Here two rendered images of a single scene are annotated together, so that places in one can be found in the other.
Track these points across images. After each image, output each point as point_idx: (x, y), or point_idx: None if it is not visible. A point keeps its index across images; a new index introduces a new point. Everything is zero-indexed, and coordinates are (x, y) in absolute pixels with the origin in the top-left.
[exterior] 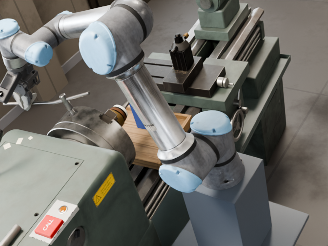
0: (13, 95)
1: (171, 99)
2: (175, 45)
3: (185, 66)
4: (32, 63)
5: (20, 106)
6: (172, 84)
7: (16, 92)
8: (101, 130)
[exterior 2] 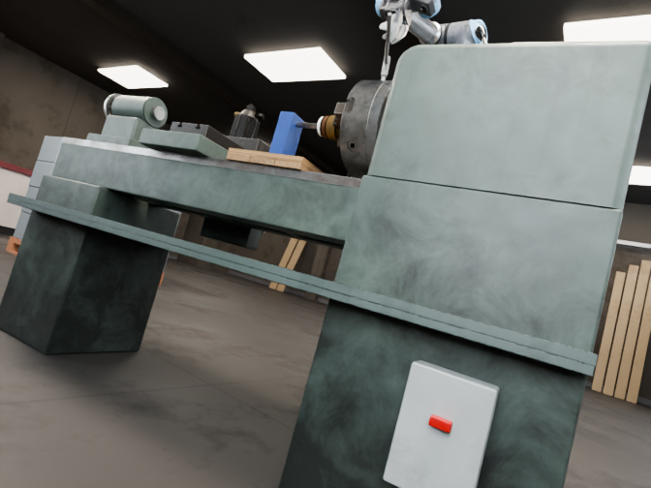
0: (399, 15)
1: None
2: (254, 112)
3: (255, 138)
4: (437, 7)
5: (396, 32)
6: (265, 146)
7: (405, 15)
8: None
